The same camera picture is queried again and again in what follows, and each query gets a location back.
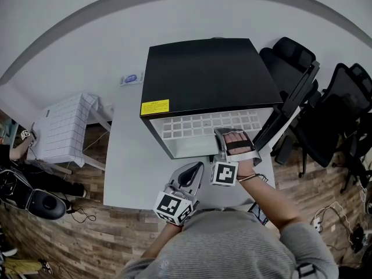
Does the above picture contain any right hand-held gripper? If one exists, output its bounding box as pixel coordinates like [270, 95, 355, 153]
[209, 127, 263, 187]

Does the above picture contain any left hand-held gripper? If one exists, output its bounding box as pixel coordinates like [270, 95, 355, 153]
[153, 161, 205, 227]

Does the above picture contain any white wire fridge shelf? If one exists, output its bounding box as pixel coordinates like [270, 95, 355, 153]
[161, 110, 261, 141]

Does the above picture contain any person's right forearm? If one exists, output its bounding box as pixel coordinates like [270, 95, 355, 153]
[237, 160, 309, 238]

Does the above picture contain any person's left forearm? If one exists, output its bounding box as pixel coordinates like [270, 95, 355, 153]
[140, 222, 184, 260]

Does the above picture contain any black mini fridge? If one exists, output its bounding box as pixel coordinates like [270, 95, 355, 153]
[139, 38, 284, 160]

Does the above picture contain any person's right hand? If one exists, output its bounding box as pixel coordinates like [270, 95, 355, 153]
[224, 131, 253, 156]

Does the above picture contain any person's grey knit sweater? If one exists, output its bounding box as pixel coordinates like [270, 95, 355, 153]
[120, 208, 339, 279]

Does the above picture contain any dark waist device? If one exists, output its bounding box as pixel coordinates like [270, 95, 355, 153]
[248, 202, 270, 227]

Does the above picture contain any black padded office chair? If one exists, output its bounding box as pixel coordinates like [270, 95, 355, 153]
[259, 37, 321, 166]

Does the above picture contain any small white table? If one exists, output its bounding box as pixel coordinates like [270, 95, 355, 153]
[26, 93, 115, 176]

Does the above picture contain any white blue wipes packet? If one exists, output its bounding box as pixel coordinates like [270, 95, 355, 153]
[119, 71, 145, 87]

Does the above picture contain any black mesh office chair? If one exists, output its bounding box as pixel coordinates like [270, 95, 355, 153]
[293, 62, 372, 177]

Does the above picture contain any white checked tablecloth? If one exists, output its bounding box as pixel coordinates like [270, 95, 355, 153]
[26, 93, 100, 169]

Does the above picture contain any black swivel office chair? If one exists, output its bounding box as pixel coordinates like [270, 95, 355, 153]
[337, 120, 372, 195]

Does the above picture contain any black white sneaker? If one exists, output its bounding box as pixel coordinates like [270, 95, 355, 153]
[37, 258, 53, 276]

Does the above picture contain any black lumpy bag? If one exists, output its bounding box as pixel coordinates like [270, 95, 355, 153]
[349, 226, 367, 253]

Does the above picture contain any thin wrist bracelet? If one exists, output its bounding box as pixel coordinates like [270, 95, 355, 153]
[236, 173, 269, 183]

